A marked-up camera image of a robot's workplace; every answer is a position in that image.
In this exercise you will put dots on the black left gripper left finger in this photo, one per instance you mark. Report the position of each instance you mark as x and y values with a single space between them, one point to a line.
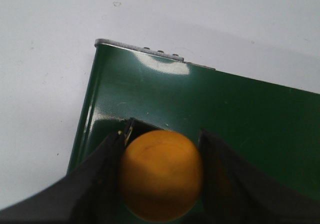
87 195

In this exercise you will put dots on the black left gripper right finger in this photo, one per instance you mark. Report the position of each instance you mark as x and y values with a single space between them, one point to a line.
236 192

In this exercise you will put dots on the green conveyor belt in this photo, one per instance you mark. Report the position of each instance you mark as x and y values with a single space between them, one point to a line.
274 128

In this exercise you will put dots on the aluminium conveyor frame rail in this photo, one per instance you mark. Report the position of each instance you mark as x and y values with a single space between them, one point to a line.
145 50

